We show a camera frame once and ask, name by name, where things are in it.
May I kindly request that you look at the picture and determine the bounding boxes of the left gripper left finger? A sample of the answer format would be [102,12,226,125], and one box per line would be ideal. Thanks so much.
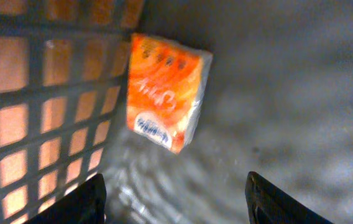
[26,174,107,224]

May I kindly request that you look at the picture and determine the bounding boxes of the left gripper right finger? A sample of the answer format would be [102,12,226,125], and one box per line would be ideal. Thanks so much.
[245,171,332,224]

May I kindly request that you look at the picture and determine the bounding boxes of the orange tissue pack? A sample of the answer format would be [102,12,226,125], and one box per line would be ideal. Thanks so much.
[126,34,213,154]

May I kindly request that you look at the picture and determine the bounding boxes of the grey plastic mesh basket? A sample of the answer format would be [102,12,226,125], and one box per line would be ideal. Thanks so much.
[0,1,353,223]

